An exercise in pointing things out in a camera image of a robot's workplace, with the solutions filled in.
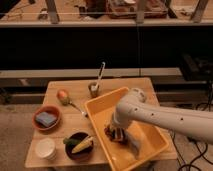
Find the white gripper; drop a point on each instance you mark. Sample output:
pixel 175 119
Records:
pixel 115 123

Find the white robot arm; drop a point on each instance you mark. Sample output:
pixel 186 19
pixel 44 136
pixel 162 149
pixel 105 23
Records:
pixel 192 123

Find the yellow plastic tray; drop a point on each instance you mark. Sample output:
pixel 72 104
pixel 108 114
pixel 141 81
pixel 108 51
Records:
pixel 120 157

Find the brown crumbs pile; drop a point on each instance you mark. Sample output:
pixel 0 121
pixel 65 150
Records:
pixel 109 133

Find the white spoon in cup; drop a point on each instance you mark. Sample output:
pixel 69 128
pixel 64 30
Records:
pixel 99 76

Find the small brown cup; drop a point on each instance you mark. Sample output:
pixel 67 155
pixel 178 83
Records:
pixel 93 93

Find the yellow corn cob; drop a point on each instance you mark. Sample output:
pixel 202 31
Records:
pixel 87 142

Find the dark brown bowl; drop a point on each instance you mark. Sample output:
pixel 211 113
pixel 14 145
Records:
pixel 82 155

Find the green cucumber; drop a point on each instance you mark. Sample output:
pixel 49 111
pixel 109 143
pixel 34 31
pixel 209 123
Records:
pixel 70 141

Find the red yellow apple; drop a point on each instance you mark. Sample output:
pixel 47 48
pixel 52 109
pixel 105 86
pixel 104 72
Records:
pixel 63 96

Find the orange bowl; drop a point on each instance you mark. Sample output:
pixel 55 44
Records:
pixel 49 109

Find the blue sponge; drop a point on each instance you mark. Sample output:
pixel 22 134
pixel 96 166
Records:
pixel 46 119

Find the white paper cup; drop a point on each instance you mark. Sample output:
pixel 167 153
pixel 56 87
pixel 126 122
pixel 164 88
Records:
pixel 45 149

